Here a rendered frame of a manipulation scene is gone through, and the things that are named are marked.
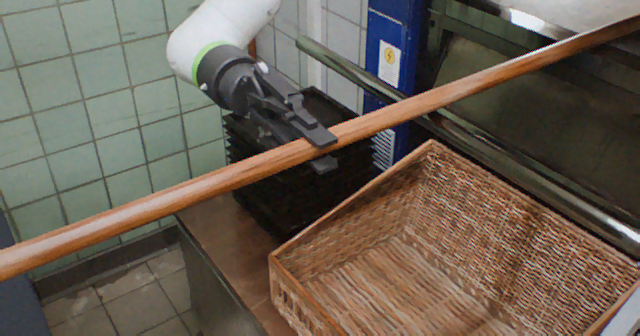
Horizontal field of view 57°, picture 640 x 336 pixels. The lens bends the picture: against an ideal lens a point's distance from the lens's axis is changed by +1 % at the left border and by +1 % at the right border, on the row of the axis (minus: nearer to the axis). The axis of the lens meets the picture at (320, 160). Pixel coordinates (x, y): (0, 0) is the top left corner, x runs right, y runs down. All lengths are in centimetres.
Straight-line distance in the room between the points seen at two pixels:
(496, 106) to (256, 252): 68
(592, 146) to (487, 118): 23
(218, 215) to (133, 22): 69
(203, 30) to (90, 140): 114
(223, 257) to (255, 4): 72
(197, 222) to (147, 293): 71
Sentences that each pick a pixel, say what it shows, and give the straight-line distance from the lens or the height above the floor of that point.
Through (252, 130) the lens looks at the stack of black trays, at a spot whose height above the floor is 85.
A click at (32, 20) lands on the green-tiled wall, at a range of 189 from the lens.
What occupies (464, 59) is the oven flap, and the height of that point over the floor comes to 105.
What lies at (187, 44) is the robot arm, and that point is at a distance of 98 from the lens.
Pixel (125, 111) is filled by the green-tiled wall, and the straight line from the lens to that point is 206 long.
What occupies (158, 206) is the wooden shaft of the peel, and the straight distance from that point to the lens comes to 67.
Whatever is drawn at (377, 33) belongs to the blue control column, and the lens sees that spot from 149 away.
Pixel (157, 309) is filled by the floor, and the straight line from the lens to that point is 221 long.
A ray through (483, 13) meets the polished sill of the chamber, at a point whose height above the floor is 118.
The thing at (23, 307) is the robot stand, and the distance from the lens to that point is 145.
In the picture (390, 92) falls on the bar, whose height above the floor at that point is 117.
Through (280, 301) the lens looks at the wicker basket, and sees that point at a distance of 133.
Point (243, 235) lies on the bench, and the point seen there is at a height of 58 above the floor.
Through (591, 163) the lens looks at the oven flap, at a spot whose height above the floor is 98.
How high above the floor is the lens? 161
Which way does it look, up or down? 35 degrees down
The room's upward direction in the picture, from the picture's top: straight up
